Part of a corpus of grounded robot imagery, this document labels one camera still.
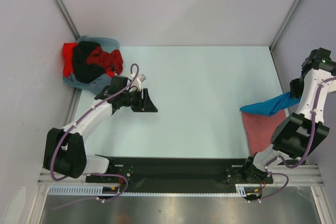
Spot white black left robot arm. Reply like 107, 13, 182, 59
43, 74, 158, 182

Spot bright red t-shirt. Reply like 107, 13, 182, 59
62, 42, 77, 77

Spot grey t-shirt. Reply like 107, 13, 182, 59
75, 74, 112, 95

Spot white slotted cable duct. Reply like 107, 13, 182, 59
48, 185, 260, 197

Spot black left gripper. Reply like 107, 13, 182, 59
120, 88, 158, 112

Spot aluminium corner post left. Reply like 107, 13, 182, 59
53, 0, 80, 39

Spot aluminium front rail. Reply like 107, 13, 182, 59
37, 165, 324, 187

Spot dark red t-shirt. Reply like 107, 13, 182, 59
86, 46, 123, 77

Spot black t-shirt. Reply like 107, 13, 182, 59
72, 41, 106, 83

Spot grey plastic basket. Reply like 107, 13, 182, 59
63, 36, 120, 88

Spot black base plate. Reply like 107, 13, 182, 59
86, 157, 273, 194

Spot folded pink t-shirt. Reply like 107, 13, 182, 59
242, 110, 286, 155

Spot blue t-shirt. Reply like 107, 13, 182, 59
240, 92, 301, 116

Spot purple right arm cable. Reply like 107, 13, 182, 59
265, 76, 336, 169

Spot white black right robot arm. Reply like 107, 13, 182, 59
241, 48, 335, 183

